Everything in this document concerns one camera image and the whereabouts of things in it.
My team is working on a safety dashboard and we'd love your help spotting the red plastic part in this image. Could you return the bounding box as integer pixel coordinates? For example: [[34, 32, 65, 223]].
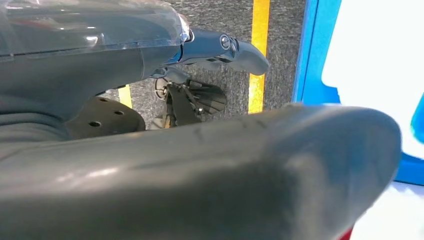
[[337, 226, 355, 240]]

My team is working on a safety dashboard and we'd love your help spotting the white plastic crate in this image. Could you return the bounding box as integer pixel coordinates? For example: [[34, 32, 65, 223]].
[[351, 181, 424, 240], [321, 0, 424, 160]]

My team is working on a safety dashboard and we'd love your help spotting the black robot foot plate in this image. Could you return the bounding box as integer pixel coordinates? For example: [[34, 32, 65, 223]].
[[66, 96, 147, 141]]

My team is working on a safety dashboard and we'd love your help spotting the blue metal shelf rack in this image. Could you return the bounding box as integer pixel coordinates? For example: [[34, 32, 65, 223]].
[[291, 0, 424, 186]]

